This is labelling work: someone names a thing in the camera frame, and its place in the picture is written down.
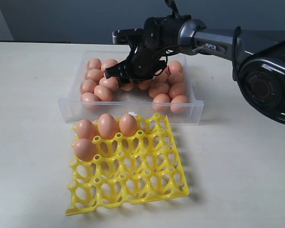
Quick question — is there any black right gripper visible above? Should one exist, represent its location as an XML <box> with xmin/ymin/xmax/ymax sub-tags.
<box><xmin>104</xmin><ymin>43</ymin><xmax>167</xmax><ymax>87</ymax></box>

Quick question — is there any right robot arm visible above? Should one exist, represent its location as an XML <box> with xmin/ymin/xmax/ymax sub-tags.
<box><xmin>104</xmin><ymin>15</ymin><xmax>285</xmax><ymax>124</ymax></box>

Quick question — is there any clear plastic box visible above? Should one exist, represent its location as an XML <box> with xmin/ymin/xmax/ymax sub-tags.
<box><xmin>58</xmin><ymin>50</ymin><xmax>204</xmax><ymax>125</ymax></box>

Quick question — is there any yellow plastic egg tray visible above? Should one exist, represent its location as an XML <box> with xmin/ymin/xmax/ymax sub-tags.
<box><xmin>66</xmin><ymin>114</ymin><xmax>190</xmax><ymax>216</ymax></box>

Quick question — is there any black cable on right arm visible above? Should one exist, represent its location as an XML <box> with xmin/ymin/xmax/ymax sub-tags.
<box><xmin>133</xmin><ymin>0</ymin><xmax>243</xmax><ymax>83</ymax></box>

